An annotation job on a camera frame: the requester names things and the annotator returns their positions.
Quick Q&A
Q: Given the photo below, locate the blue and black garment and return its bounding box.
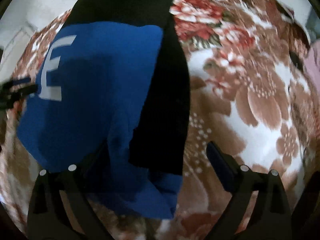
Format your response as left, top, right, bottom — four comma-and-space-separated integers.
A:
17, 0, 190, 219

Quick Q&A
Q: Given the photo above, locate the floral brown red blanket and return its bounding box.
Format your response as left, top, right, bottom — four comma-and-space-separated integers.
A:
1, 0, 319, 239

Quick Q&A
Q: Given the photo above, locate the pink cloth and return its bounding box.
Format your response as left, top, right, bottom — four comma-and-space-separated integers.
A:
304, 40, 320, 94

